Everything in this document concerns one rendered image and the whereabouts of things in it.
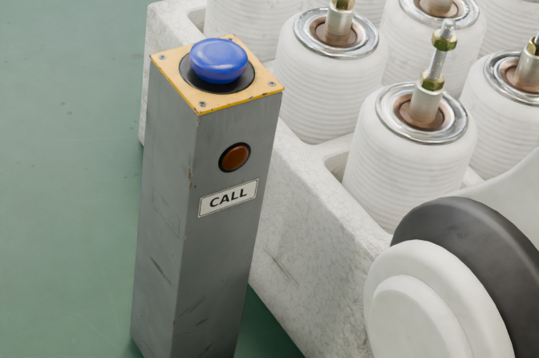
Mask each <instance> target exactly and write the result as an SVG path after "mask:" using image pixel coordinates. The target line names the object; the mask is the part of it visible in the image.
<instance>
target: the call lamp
mask: <svg viewBox="0 0 539 358"><path fill-rule="evenodd" d="M248 155H249V150H248V149H247V148H246V147H245V146H237V147H235V148H232V149H231V150H229V151H228V152H227V153H226V154H225V156H224V158H223V160H222V167H223V169H225V170H234V169H237V168H239V167H240V166H242V165H243V164H244V163H245V161H246V159H247V157H248Z"/></svg>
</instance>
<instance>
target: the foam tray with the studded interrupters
mask: <svg viewBox="0 0 539 358"><path fill-rule="evenodd" d="M206 6H207V0H164V1H160V2H154V3H152V4H150V5H148V14H147V26H146V38H145V49H144V73H143V84H142V96H141V108H140V130H139V140H140V143H141V144H142V145H143V146H144V133H145V121H146V111H147V99H148V78H149V67H150V61H151V60H150V58H149V55H150V54H154V53H157V52H161V51H166V50H170V49H173V48H177V47H182V46H186V45H189V44H193V43H197V42H199V41H201V40H203V39H206V37H205V36H204V35H203V33H204V26H205V13H206ZM354 134H355V133H354V132H353V133H351V134H348V135H345V136H341V137H339V138H336V139H333V140H329V141H327V142H324V143H321V144H316V145H310V144H305V143H303V142H302V141H301V140H300V139H299V138H298V137H297V136H296V135H295V134H294V133H293V132H292V130H291V129H290V128H289V127H288V126H287V125H286V124H285V123H284V122H283V121H282V119H281V118H280V117H278V124H277V129H276V133H275V138H274V146H273V151H272V155H271V159H270V164H269V172H268V177H267V181H266V186H265V193H264V198H263V202H262V207H261V215H260V219H259V224H258V228H257V237H256V241H255V246H254V250H253V258H252V262H251V267H250V272H249V279H248V283H249V285H250V286H251V287H252V288H253V289H254V291H255V292H256V293H257V295H258V296H259V298H260V299H261V300H262V302H263V303H264V304H265V305H266V306H267V308H268V309H269V310H270V312H271V313H272V314H273V316H274V317H275V319H276V320H277V321H278V322H279V323H280V324H281V326H282V327H283V329H284V330H285V331H286V333H287V334H288V335H289V337H290V338H291V339H292V340H293V342H294V343H295V344H296V345H297V347H298V348H299V350H300V351H301V352H302V354H303V355H304V357H305V358H374V357H373V354H372V351H371V348H370V345H369V341H368V338H367V332H366V327H365V322H364V316H363V292H364V286H365V281H366V278H367V274H368V271H369V269H370V266H371V264H372V263H373V262H374V261H375V259H376V257H377V256H379V255H380V254H381V253H382V252H383V251H384V250H386V249H388V248H390V244H391V240H392V237H393V235H391V234H388V233H386V232H385V231H384V230H383V229H382V228H381V227H380V226H379V225H378V224H377V222H376V221H375V220H374V219H373V218H372V217H371V216H370V215H369V214H368V213H367V211H366V210H365V209H364V208H363V207H362V206H361V205H360V204H359V203H358V202H357V201H356V200H355V199H354V198H353V197H352V196H351V195H350V194H349V193H348V191H347V190H346V189H345V188H344V187H343V186H342V179H343V175H344V172H345V168H346V165H347V160H348V156H349V153H350V150H351V144H352V140H353V137H354ZM483 181H484V180H483V179H482V178H481V177H479V176H478V175H477V174H476V173H475V172H474V171H473V170H472V169H471V168H470V167H469V166H468V167H467V170H466V172H465V175H464V179H463V181H462V183H461V186H460V190H461V189H464V188H467V187H469V186H472V185H475V184H478V183H481V182H483Z"/></svg>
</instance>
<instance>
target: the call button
mask: <svg viewBox="0 0 539 358"><path fill-rule="evenodd" d="M247 62H248V55H247V53H246V51H245V49H244V48H243V47H241V46H240V45H239V44H237V43H235V42H233V41H231V40H228V39H222V38H209V39H203V40H201V41H199V42H197V43H195V44H194V45H193V46H192V48H191V50H190V56H189V63H190V65H191V67H192V69H193V70H194V71H195V72H196V74H197V75H198V76H199V77H200V78H201V79H203V80H204V81H207V82H209V83H216V84H224V83H231V82H233V81H234V80H236V79H237V78H238V76H240V75H242V74H243V73H244V72H245V70H246V67H247Z"/></svg>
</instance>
